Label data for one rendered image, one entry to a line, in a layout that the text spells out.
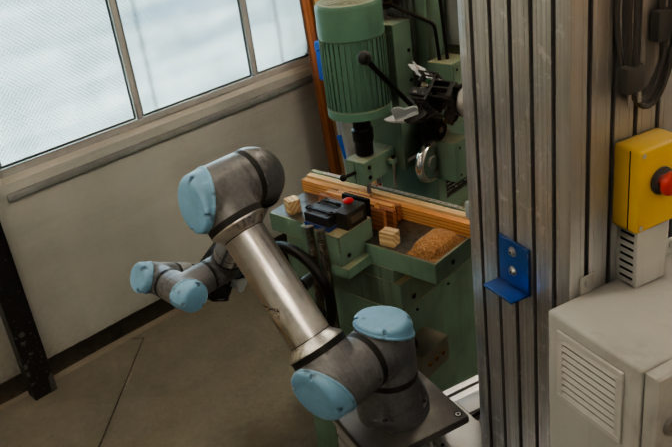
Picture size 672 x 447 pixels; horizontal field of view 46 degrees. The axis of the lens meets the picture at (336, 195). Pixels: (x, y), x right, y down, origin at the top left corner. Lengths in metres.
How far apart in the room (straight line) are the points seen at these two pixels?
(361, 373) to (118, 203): 2.06
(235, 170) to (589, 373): 0.73
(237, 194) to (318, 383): 0.38
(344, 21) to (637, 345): 1.16
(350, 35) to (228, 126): 1.66
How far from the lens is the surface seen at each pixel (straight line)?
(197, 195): 1.48
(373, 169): 2.21
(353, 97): 2.08
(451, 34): 2.26
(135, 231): 3.47
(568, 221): 1.20
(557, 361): 1.27
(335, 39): 2.04
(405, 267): 2.07
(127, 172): 3.37
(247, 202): 1.49
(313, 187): 2.42
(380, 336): 1.52
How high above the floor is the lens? 1.93
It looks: 25 degrees down
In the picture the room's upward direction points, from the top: 8 degrees counter-clockwise
